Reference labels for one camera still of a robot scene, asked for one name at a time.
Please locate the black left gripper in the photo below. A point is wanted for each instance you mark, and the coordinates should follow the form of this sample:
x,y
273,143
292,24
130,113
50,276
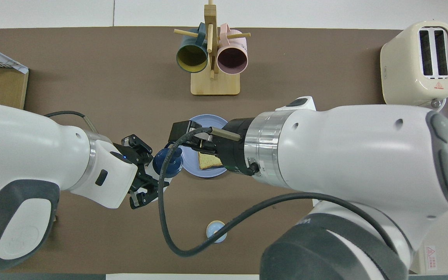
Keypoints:
x,y
136,165

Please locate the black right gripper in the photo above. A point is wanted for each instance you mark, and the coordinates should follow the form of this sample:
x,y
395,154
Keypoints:
x,y
235,147

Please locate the slice of toast bread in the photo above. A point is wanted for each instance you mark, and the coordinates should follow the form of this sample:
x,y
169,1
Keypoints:
x,y
208,162

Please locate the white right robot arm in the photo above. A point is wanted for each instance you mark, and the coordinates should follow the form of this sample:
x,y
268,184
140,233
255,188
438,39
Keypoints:
x,y
364,155

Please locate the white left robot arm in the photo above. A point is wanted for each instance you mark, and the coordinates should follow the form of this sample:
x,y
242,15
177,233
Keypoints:
x,y
21,147

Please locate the periwinkle blue dinner plate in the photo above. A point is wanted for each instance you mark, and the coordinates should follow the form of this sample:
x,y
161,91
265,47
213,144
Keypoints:
x,y
212,121

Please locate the wooden mug tree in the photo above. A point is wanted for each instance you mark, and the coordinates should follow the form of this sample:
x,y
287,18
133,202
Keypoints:
x,y
216,83

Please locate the dark teal mug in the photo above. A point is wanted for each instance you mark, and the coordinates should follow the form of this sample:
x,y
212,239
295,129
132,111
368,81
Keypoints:
x,y
191,58

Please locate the pink ribbed mug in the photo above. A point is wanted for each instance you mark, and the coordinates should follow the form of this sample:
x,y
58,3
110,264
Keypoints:
x,y
231,58

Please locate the brown table mat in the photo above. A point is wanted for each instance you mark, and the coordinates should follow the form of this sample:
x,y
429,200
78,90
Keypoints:
x,y
91,58

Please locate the wooden two-tier shelf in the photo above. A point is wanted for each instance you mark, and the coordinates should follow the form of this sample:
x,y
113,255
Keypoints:
x,y
6,89

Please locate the cream two-slot toaster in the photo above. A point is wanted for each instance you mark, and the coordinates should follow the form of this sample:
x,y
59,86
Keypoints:
x,y
399,77

